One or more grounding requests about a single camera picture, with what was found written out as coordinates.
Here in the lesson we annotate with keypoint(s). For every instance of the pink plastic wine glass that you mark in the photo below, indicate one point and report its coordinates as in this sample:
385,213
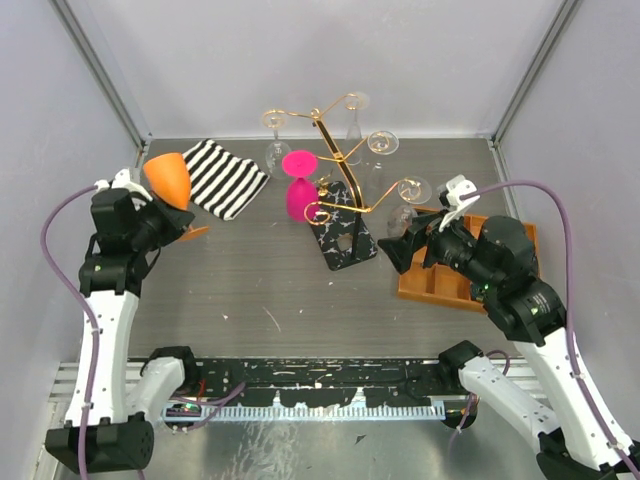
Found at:
299,165

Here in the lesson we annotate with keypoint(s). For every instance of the clear champagne flute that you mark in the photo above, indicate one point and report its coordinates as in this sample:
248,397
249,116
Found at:
381,143
354,103

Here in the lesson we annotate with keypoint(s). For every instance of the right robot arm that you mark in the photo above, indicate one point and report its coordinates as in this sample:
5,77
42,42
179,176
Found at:
572,437

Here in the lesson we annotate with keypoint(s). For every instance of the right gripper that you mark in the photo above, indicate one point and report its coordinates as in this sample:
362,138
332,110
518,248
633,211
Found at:
400,249

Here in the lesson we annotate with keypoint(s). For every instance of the black mounting base plate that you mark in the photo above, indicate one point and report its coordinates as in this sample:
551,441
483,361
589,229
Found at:
325,382

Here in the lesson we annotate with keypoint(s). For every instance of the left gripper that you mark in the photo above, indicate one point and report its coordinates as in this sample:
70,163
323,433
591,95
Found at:
177,220

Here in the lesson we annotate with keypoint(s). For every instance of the clear stemless glass tumbler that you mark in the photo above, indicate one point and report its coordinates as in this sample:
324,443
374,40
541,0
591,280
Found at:
277,150

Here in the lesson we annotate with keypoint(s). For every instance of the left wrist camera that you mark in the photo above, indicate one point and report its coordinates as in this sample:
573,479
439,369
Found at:
126,178

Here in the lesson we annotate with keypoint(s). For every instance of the clear round wine glass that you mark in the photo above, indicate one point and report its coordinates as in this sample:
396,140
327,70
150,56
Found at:
413,190

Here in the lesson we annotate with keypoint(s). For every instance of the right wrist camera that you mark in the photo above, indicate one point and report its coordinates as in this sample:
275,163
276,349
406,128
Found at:
456,196

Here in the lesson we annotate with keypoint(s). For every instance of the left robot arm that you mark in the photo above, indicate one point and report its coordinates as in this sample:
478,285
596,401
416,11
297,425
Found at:
108,427

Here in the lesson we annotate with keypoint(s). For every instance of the gold wine glass rack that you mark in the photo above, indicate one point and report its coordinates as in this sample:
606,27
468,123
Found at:
336,218

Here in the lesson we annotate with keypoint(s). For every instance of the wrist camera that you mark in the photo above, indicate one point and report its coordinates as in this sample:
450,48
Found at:
456,196
126,178

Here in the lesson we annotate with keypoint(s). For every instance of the orange compartment tray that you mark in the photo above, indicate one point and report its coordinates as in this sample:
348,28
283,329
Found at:
440,285

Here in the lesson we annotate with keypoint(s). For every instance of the striped black white cloth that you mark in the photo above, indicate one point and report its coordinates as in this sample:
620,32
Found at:
222,183

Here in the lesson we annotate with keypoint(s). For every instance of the orange plastic wine glass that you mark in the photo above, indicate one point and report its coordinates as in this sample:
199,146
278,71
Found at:
170,181

